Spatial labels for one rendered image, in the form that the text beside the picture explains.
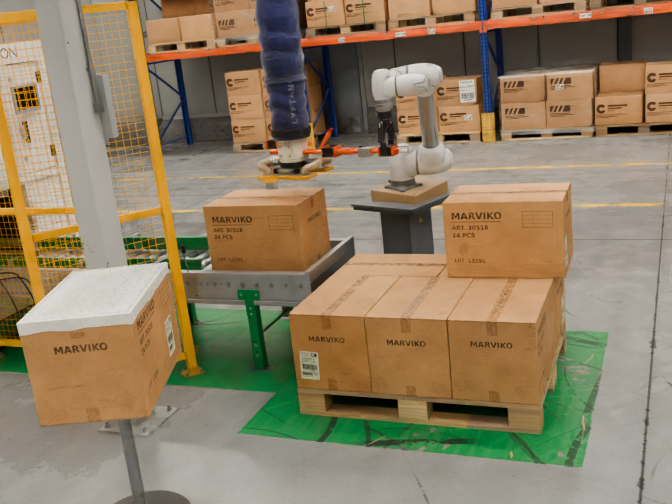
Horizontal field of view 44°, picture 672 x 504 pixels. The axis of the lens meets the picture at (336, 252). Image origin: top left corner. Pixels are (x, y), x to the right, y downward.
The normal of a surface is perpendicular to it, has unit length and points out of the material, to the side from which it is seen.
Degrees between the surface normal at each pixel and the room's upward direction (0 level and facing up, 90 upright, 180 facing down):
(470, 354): 90
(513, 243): 90
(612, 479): 0
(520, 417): 90
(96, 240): 90
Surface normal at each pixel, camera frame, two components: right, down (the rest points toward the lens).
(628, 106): -0.39, 0.30
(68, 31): 0.93, 0.00
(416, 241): 0.74, 0.11
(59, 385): -0.02, 0.28
